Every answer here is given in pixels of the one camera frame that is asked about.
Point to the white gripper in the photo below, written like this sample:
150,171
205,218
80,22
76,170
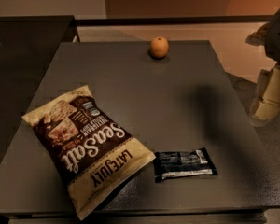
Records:
278,37

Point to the orange fruit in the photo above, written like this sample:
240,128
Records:
159,47

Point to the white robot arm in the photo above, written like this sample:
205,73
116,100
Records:
266,103

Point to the brown Late July chip bag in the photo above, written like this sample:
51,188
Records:
92,153

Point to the black snack bar wrapper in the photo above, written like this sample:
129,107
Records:
175,164

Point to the dark side table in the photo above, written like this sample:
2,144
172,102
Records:
27,46

